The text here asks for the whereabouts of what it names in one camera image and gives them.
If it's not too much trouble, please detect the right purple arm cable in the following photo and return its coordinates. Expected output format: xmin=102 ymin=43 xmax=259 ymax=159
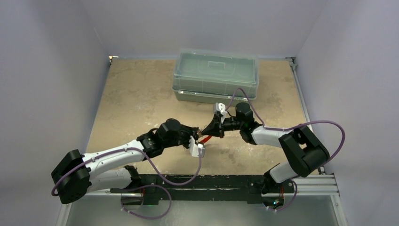
xmin=226 ymin=88 xmax=346 ymax=170

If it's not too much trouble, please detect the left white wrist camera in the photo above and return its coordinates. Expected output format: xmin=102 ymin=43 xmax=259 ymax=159
xmin=188 ymin=136 xmax=205 ymax=158

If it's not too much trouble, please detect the aluminium frame rail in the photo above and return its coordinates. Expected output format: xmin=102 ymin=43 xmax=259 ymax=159
xmin=57 ymin=58 xmax=338 ymax=226

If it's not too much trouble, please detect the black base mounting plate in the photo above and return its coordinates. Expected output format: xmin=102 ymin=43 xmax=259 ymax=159
xmin=110 ymin=174 xmax=295 ymax=206

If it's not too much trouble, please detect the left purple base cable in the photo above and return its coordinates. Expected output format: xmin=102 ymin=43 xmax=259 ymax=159
xmin=120 ymin=184 xmax=173 ymax=219

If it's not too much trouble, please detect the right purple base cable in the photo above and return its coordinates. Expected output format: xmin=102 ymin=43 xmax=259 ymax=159
xmin=265 ymin=182 xmax=299 ymax=213

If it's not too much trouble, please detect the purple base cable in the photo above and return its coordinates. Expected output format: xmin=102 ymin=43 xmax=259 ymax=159
xmin=120 ymin=184 xmax=173 ymax=219
xmin=265 ymin=182 xmax=299 ymax=213

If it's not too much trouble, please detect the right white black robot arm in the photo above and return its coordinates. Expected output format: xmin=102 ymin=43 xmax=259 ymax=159
xmin=201 ymin=102 xmax=330 ymax=192

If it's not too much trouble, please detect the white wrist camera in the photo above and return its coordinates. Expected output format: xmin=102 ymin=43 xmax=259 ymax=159
xmin=213 ymin=103 xmax=227 ymax=117
xmin=188 ymin=136 xmax=205 ymax=158

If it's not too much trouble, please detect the red handled metal key tool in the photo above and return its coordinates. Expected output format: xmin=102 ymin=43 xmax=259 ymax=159
xmin=200 ymin=136 xmax=212 ymax=144

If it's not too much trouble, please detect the clear lidded grey storage box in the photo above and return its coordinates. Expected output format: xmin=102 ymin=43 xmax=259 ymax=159
xmin=172 ymin=49 xmax=259 ymax=104

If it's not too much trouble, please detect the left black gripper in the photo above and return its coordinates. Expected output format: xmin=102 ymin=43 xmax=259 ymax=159
xmin=163 ymin=124 xmax=199 ymax=149

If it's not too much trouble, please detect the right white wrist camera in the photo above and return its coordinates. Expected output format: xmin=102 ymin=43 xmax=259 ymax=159
xmin=213 ymin=103 xmax=227 ymax=117

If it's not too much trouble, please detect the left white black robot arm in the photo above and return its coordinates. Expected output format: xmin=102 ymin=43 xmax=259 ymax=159
xmin=51 ymin=119 xmax=205 ymax=204

